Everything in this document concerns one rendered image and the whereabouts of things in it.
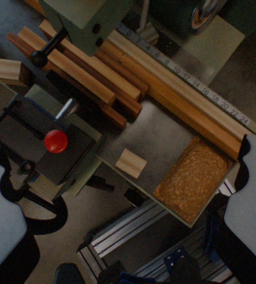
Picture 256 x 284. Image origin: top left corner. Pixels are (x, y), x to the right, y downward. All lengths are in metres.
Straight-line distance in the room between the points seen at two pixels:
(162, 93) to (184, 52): 0.22
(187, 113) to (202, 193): 0.14
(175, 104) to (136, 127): 0.08
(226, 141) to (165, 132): 0.11
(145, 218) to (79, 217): 0.45
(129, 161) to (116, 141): 0.06
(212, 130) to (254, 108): 1.19
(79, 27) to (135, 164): 0.22
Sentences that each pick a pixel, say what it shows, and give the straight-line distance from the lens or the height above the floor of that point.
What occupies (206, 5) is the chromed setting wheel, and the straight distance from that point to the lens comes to 0.32.
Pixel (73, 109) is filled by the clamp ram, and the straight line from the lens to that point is 0.35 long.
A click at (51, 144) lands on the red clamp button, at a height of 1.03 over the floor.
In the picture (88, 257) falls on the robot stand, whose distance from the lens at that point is 1.19.
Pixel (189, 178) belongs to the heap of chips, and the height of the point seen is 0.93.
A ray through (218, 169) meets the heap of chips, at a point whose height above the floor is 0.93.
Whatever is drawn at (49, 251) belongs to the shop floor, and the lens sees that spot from 1.48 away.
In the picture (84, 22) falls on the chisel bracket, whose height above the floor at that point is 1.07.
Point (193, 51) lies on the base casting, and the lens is 0.58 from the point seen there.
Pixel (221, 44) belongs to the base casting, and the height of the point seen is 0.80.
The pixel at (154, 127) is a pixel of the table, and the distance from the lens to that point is 0.40.
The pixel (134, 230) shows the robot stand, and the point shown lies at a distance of 1.15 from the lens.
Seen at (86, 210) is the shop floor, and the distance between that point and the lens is 1.36.
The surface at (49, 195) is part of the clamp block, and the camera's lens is 0.36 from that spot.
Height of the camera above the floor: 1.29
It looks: 86 degrees down
